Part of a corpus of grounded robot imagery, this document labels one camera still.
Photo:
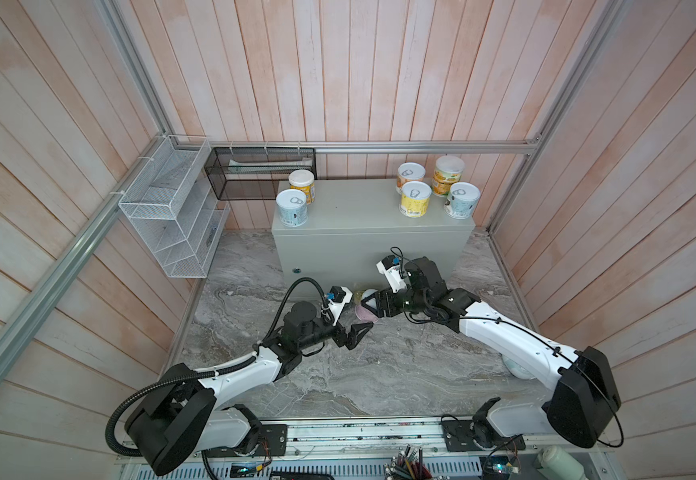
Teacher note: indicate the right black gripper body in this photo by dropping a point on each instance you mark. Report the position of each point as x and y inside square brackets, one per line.
[408, 301]

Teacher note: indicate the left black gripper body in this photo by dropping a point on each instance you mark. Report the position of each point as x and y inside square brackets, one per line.
[322, 330]

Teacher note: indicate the white lid can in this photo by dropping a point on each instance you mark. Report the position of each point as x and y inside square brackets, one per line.
[462, 200]
[364, 313]
[292, 207]
[407, 172]
[415, 198]

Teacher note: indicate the orange green label can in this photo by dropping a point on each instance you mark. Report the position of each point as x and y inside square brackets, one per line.
[448, 171]

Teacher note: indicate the yellow label can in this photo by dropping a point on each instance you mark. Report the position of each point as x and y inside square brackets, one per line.
[304, 181]

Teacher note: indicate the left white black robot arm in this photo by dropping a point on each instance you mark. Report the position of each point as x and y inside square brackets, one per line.
[194, 410]

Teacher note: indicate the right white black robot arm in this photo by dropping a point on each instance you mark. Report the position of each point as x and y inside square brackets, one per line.
[582, 396]

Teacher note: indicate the grey metal cabinet box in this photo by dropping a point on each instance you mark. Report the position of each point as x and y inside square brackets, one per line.
[354, 223]

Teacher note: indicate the white round clock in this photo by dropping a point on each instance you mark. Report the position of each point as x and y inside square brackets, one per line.
[516, 370]

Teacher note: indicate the black mesh basket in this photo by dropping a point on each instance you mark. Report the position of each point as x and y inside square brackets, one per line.
[254, 173]

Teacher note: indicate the white cylinder object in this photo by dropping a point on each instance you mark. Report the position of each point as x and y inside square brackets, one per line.
[554, 463]

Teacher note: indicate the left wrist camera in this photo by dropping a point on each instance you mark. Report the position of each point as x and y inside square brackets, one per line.
[337, 299]

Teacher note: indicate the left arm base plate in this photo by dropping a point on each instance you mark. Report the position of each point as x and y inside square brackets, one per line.
[268, 438]

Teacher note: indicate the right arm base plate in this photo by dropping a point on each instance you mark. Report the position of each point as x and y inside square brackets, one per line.
[476, 433]

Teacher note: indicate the white wire mesh shelf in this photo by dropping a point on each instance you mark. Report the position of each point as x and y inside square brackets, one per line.
[173, 208]

